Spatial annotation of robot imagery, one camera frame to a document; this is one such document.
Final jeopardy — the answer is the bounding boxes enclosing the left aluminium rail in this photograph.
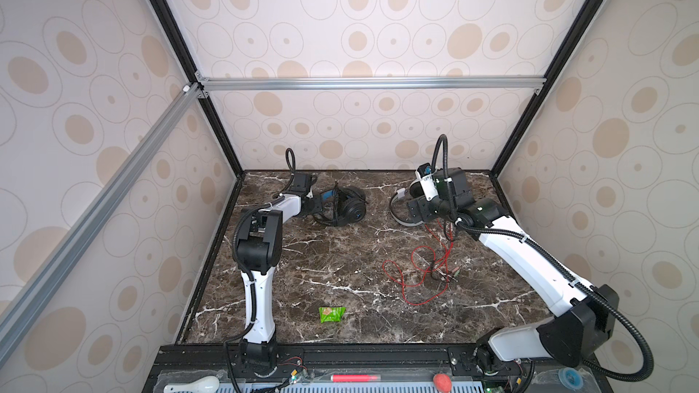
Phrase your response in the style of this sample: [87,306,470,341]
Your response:
[1,83,202,364]

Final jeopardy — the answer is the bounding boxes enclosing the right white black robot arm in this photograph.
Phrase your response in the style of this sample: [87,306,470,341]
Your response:
[391,164,655,382]

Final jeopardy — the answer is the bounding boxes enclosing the back aluminium rail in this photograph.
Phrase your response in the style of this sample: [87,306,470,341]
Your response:
[200,76,546,93]

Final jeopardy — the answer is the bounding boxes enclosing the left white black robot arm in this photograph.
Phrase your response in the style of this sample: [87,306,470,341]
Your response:
[231,172,320,377]

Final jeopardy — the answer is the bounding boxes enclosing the aluminium rail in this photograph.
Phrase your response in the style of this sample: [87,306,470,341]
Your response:
[200,76,546,93]
[1,83,202,364]

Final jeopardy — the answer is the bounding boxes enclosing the black blue headphones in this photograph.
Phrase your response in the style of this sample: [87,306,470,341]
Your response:
[312,184,368,227]

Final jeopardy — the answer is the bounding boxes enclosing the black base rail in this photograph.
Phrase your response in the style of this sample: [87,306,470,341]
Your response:
[142,344,612,392]

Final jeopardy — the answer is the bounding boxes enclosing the red round object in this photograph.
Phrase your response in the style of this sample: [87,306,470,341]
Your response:
[433,373,453,393]

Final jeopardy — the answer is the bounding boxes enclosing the white plastic object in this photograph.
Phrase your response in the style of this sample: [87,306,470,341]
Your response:
[163,376,220,393]

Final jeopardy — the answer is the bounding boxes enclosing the blue tape roll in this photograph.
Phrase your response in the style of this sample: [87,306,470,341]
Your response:
[558,368,584,391]

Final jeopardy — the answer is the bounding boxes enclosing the green snack packet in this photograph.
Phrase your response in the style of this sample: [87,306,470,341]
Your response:
[319,307,346,323]

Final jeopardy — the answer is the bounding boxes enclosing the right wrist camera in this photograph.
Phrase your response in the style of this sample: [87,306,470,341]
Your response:
[411,163,438,202]

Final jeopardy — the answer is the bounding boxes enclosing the red headphone cable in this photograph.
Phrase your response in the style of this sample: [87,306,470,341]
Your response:
[380,217,460,307]

